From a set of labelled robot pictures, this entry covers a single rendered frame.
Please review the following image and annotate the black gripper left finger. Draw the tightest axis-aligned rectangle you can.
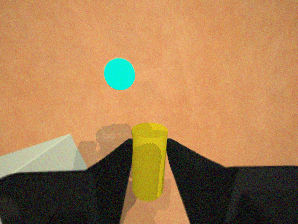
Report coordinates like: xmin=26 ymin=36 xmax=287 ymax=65
xmin=0 ymin=139 xmax=133 ymax=224

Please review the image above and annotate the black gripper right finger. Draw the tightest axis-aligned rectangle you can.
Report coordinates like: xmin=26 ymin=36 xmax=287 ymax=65
xmin=166 ymin=138 xmax=298 ymax=224

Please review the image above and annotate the cyan circle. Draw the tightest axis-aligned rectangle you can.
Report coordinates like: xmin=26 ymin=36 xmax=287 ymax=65
xmin=104 ymin=58 xmax=135 ymax=90

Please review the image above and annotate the yellow cylinder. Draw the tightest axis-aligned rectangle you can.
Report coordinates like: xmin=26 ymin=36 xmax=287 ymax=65
xmin=132 ymin=123 xmax=168 ymax=202

